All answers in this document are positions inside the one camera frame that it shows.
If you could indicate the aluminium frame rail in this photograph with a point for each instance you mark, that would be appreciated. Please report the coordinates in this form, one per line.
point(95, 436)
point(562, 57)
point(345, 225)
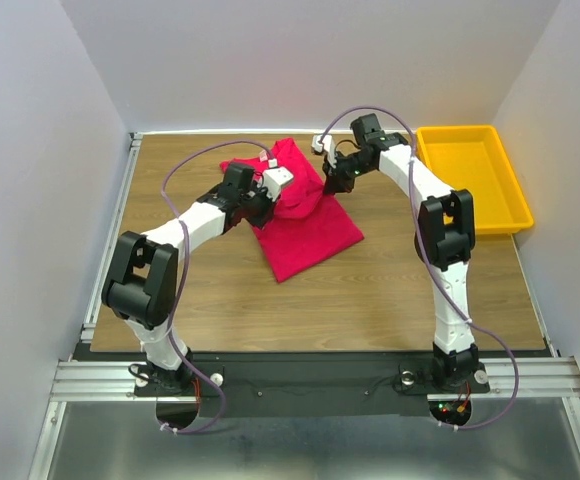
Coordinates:
point(56, 409)

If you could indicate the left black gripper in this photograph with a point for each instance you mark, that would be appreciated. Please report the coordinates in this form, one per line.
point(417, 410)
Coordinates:
point(268, 212)

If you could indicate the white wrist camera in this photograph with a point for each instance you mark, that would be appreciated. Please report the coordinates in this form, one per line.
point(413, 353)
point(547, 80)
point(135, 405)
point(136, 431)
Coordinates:
point(323, 145)
point(276, 179)

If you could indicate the yellow plastic bin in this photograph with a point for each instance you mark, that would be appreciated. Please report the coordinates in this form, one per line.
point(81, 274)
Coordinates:
point(473, 157)

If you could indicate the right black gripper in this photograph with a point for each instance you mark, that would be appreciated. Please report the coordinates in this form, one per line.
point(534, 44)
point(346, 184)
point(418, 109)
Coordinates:
point(334, 182)

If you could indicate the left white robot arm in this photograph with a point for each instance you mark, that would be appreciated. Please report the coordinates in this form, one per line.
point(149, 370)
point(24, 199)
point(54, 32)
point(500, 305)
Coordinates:
point(146, 269)

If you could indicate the red t shirt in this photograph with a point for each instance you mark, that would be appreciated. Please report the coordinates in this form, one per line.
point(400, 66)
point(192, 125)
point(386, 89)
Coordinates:
point(308, 226)

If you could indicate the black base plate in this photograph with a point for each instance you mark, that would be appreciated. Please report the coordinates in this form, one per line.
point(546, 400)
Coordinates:
point(296, 384)

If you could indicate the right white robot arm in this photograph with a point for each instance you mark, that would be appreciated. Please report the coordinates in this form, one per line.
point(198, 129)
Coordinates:
point(444, 232)

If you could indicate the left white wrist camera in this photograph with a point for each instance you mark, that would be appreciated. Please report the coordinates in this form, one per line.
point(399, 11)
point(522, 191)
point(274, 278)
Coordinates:
point(276, 179)

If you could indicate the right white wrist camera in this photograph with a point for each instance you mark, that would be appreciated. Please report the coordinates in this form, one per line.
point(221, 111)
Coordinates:
point(323, 145)

